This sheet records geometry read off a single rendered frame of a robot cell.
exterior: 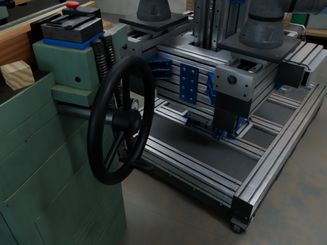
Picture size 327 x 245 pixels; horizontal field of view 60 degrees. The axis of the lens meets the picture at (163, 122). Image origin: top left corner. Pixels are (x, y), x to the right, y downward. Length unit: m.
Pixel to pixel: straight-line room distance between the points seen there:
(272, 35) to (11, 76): 0.79
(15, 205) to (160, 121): 1.10
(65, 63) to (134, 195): 1.02
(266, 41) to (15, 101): 0.78
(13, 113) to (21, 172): 0.13
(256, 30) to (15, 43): 0.72
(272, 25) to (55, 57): 0.69
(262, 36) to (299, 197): 0.94
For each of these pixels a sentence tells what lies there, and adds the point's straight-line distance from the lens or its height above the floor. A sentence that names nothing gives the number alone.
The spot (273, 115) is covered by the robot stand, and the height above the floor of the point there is 0.21.
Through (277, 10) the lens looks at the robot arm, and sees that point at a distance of 1.03.
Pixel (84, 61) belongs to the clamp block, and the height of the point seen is 0.94.
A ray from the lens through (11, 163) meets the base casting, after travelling 0.65.
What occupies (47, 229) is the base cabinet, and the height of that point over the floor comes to 0.53.
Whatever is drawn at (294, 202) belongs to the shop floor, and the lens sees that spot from 1.64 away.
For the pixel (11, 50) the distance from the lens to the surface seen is 0.70.
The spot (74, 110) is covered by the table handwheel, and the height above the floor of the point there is 0.82.
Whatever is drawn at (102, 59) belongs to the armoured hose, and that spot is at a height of 0.93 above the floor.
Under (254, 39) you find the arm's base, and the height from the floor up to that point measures 0.85.
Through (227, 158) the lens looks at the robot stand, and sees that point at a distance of 1.45.
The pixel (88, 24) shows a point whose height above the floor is 1.00.
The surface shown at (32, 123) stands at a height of 0.82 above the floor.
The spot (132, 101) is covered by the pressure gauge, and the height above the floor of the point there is 0.69.
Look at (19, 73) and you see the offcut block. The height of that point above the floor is 0.93.
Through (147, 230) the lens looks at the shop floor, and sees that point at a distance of 1.41.
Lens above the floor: 1.18
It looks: 36 degrees down
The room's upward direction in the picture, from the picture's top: straight up
